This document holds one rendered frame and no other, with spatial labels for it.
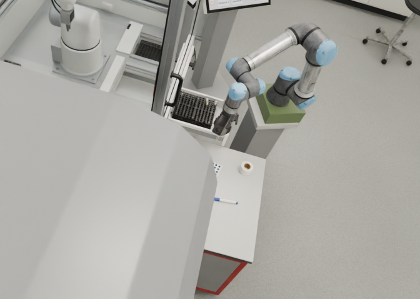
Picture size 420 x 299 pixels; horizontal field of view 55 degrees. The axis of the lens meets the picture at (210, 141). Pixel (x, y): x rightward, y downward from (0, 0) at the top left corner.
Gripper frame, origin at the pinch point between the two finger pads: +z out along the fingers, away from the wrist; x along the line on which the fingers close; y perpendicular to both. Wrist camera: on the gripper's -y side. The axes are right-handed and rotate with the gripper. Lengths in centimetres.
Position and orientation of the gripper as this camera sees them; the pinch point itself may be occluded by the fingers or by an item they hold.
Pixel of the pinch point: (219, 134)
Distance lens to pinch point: 206.2
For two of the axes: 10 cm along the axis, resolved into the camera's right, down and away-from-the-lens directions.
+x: -8.6, -5.0, 1.1
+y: 4.7, -6.8, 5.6
